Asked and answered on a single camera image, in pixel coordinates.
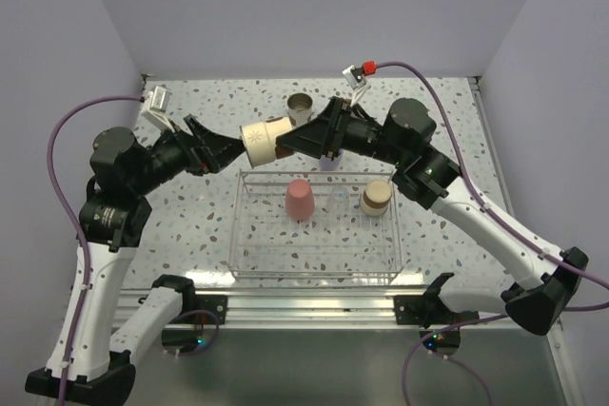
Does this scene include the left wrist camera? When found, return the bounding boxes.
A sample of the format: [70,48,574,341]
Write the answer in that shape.
[140,85,173,131]

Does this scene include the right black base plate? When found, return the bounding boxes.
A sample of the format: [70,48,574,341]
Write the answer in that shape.
[393,295,480,328]

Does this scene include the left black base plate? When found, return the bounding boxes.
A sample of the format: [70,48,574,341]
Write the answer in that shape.
[195,294,228,325]

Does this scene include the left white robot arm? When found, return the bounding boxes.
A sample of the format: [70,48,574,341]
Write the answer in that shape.
[25,115,245,405]

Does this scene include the clear glass cup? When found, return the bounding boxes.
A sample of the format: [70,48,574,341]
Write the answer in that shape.
[326,185,350,222]

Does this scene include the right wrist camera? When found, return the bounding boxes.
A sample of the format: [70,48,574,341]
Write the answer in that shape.
[343,61,377,106]

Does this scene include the aluminium mounting rail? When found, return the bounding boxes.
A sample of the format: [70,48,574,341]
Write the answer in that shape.
[113,284,558,330]

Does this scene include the red plastic cup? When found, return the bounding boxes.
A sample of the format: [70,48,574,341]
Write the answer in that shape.
[285,179,315,221]

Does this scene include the cream steel cup brown band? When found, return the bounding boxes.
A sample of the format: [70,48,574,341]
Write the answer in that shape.
[360,180,393,217]

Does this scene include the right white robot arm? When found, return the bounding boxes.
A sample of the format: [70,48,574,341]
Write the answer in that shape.
[277,97,589,336]

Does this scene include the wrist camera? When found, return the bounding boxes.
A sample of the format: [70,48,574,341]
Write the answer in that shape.
[140,85,173,131]
[343,61,377,106]

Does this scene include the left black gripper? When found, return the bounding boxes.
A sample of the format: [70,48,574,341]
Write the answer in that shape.
[129,114,248,196]

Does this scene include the purple plastic cup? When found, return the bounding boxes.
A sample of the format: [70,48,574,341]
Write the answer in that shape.
[319,154,342,171]

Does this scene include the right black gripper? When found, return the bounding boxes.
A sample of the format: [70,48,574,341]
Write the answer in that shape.
[278,95,408,166]

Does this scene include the steel cup back row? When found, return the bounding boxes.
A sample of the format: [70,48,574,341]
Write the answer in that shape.
[286,93,313,126]

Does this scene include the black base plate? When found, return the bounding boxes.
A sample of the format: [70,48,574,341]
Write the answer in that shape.
[393,295,480,328]
[195,294,228,325]

